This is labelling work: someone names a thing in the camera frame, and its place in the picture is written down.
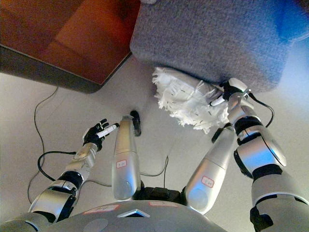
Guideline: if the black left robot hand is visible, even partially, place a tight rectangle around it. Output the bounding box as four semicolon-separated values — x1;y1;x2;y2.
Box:
83;118;120;152

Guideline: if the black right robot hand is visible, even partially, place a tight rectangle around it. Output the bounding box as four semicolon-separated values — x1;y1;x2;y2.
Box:
210;78;251;107

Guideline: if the silver left robot leg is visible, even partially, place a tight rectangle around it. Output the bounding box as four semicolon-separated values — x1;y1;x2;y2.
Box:
111;115;142;201

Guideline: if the silver robot leg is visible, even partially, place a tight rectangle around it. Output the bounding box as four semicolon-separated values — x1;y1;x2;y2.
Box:
184;123;236;216
111;115;142;201

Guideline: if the black left robot foot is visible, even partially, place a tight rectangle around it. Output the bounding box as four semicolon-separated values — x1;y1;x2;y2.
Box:
129;110;141;137

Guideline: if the grey fabric armchair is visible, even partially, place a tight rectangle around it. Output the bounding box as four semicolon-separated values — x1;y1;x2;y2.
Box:
130;0;309;94

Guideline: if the silver right robot leg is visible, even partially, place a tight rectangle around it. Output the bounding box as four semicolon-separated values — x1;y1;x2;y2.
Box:
184;123;236;216

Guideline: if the grey robot torso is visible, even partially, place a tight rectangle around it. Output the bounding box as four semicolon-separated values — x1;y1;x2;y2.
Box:
45;200;227;232

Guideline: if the brown wooden cabinet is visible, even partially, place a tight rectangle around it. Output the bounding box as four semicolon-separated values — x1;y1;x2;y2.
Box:
0;0;141;94

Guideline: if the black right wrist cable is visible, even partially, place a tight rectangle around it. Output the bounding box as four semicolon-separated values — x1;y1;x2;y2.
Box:
248;93;275;128

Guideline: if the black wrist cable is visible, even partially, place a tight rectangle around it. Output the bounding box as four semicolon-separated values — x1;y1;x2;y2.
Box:
38;151;77;182
248;93;275;128

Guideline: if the thin dark floor cable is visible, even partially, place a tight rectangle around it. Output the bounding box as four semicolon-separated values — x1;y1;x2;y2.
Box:
27;86;60;203

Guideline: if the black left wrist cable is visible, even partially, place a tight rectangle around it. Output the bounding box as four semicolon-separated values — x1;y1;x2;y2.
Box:
38;151;77;182

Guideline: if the thin grey floor cable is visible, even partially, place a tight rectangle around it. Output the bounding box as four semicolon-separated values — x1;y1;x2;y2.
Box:
83;156;169;190

